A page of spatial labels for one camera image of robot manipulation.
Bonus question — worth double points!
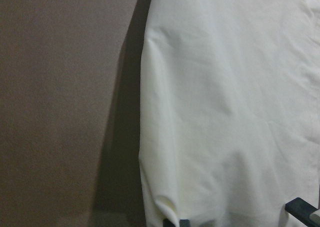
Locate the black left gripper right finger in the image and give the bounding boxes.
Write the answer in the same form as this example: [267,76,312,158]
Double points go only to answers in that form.
[285,197,320,227]

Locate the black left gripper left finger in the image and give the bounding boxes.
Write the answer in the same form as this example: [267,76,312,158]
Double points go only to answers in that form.
[162,218,191,227]

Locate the cream long-sleeve cat shirt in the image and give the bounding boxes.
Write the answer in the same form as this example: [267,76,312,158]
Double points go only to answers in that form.
[139,0,320,227]

